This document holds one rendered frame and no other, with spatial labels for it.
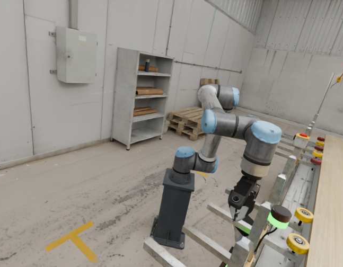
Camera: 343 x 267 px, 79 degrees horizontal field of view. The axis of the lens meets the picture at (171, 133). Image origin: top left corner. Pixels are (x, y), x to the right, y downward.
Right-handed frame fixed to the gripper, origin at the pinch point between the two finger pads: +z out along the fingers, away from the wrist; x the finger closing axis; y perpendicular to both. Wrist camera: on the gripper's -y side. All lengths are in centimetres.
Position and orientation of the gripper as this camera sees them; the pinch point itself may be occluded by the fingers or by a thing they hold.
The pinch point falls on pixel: (235, 219)
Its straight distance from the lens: 86.4
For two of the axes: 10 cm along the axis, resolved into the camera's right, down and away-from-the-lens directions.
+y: 6.1, -1.8, 7.7
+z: -1.6, 9.3, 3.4
